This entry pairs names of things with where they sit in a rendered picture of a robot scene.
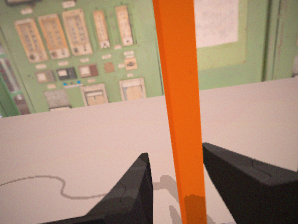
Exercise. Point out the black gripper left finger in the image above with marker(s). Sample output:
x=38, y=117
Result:
x=130, y=201

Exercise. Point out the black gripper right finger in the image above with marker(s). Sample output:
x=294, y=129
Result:
x=255, y=192

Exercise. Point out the orange handle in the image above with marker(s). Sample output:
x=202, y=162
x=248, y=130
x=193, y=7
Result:
x=175, y=26

